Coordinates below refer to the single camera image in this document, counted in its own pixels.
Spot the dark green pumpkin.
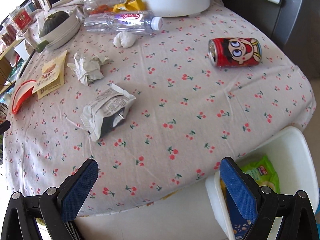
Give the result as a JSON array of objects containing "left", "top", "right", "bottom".
[{"left": 43, "top": 11, "right": 69, "bottom": 35}]

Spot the white tissue ball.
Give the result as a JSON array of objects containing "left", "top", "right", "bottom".
[{"left": 113, "top": 31, "right": 137, "bottom": 48}]

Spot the grey printed snack bag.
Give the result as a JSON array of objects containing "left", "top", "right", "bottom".
[{"left": 80, "top": 83, "right": 136, "bottom": 142}]

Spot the cream bowl with lid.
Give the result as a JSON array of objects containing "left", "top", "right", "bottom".
[{"left": 36, "top": 11, "right": 81, "bottom": 52}]

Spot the beige bread ball pouch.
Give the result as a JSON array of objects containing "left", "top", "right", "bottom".
[{"left": 32, "top": 50, "right": 68, "bottom": 99}]

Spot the red labelled spice jar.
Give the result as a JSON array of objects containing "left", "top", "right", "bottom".
[{"left": 10, "top": 7, "right": 33, "bottom": 33}]

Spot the dark red spice jar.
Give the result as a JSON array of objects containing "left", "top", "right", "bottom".
[{"left": 1, "top": 22, "right": 16, "bottom": 46}]

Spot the cherry print tablecloth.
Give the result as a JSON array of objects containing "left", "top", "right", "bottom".
[{"left": 2, "top": 1, "right": 316, "bottom": 216}]

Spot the glass jar with tangerines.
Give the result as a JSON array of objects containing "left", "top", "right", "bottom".
[{"left": 83, "top": 0, "right": 124, "bottom": 16}]

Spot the blue cracker box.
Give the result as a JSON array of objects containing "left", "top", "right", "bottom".
[{"left": 226, "top": 191, "right": 251, "bottom": 239}]

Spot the grey refrigerator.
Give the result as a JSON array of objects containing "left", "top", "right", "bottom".
[{"left": 222, "top": 0, "right": 319, "bottom": 79}]

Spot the green yellow snack bag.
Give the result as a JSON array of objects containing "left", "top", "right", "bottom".
[{"left": 240, "top": 155, "right": 280, "bottom": 193}]

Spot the grey paper wrapper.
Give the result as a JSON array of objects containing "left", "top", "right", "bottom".
[{"left": 67, "top": 53, "right": 109, "bottom": 86}]

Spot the yellow foil snack wrapper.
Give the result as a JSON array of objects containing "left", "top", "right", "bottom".
[{"left": 112, "top": 0, "right": 147, "bottom": 12}]

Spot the white plastic trash bin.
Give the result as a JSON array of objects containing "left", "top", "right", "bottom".
[{"left": 205, "top": 126, "right": 319, "bottom": 239}]

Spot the clear plastic water bottle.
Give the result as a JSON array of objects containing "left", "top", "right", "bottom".
[{"left": 84, "top": 11, "right": 164, "bottom": 34}]

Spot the red cartoon drink can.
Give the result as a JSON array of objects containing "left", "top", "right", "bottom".
[{"left": 208, "top": 37, "right": 262, "bottom": 67}]

